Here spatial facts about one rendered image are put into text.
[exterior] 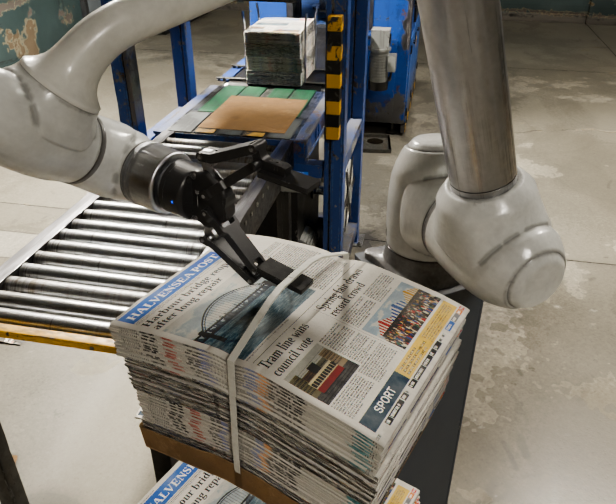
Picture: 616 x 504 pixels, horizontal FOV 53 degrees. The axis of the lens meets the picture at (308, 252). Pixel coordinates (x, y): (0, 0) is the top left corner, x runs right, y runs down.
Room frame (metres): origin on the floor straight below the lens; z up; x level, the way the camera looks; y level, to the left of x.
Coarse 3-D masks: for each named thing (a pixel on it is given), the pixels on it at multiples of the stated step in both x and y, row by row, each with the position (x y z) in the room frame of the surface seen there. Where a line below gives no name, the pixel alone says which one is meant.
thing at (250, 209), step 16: (288, 144) 2.27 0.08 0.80; (288, 160) 2.23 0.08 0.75; (256, 176) 1.96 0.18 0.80; (256, 192) 1.83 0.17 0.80; (272, 192) 1.98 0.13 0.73; (240, 208) 1.71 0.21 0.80; (256, 208) 1.79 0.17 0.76; (224, 224) 1.61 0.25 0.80; (240, 224) 1.62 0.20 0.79; (256, 224) 1.78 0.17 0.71
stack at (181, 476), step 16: (176, 464) 0.70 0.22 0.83; (160, 480) 0.67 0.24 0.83; (176, 480) 0.67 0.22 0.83; (192, 480) 0.67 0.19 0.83; (208, 480) 0.67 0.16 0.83; (224, 480) 0.67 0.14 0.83; (400, 480) 0.67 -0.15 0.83; (144, 496) 0.64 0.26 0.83; (160, 496) 0.64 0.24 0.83; (176, 496) 0.64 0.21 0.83; (192, 496) 0.64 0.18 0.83; (208, 496) 0.64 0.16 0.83; (224, 496) 0.64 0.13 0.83; (240, 496) 0.64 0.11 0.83; (400, 496) 0.64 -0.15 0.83; (416, 496) 0.64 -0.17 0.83
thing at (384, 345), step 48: (384, 288) 0.71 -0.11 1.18; (336, 336) 0.60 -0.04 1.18; (384, 336) 0.61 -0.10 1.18; (432, 336) 0.62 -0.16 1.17; (288, 384) 0.51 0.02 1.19; (336, 384) 0.52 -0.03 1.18; (384, 384) 0.53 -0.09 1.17; (432, 384) 0.59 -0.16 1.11; (288, 432) 0.51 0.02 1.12; (336, 432) 0.47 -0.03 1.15; (384, 432) 0.46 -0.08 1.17; (288, 480) 0.51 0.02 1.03; (336, 480) 0.47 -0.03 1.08; (384, 480) 0.47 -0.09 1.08
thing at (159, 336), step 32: (288, 256) 0.79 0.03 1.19; (160, 288) 0.72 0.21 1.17; (192, 288) 0.71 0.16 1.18; (224, 288) 0.70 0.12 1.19; (256, 288) 0.70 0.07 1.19; (128, 320) 0.65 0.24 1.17; (160, 320) 0.64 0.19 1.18; (192, 320) 0.63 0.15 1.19; (224, 320) 0.62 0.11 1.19; (128, 352) 0.63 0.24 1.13; (160, 352) 0.60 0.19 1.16; (192, 352) 0.57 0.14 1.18; (160, 384) 0.61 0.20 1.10; (192, 384) 0.58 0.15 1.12; (160, 416) 0.62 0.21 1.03; (192, 416) 0.59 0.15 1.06
